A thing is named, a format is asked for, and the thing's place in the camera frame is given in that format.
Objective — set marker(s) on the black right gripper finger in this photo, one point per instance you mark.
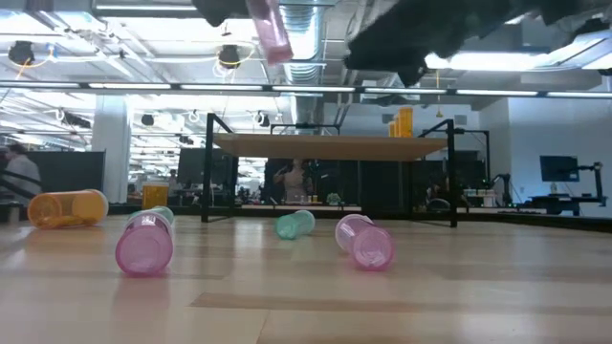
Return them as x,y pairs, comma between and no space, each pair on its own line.
397,48
412,75

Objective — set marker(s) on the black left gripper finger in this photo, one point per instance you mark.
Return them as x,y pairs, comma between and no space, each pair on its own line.
220,12

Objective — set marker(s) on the small orange pill bottle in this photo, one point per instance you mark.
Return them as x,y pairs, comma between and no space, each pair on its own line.
397,126
406,122
391,130

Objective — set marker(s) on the pink pill bottle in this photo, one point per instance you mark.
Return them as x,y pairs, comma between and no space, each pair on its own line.
368,243
272,33
143,246

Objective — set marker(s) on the black background robot arm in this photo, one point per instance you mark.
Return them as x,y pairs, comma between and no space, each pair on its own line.
502,188

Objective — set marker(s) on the wooden shelf black metal legs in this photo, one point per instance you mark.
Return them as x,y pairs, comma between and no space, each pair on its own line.
330,148

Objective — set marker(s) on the LED strip light bar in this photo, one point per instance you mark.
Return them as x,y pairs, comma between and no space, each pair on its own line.
129,86

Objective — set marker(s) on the person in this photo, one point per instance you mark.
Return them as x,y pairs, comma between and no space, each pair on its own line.
294,184
19,174

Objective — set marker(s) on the black computer monitor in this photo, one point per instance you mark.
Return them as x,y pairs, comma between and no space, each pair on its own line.
559,168

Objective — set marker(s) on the white building column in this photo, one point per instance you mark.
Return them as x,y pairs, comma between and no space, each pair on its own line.
111,148

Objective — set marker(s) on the green pill bottle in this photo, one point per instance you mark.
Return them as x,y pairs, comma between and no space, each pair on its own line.
163,210
294,225

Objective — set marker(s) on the large orange pill bottle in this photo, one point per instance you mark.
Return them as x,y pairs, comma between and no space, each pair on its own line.
67,210
155,197

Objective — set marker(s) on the dark background desk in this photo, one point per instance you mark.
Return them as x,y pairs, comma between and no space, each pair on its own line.
566,200

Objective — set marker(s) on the black partition panel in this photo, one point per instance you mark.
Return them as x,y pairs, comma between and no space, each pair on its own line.
67,177

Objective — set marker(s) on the silver ventilation duct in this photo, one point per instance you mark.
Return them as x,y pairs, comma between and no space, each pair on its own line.
308,76

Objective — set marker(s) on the black aluminium rig frame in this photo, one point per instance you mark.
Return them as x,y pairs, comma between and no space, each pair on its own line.
526,218

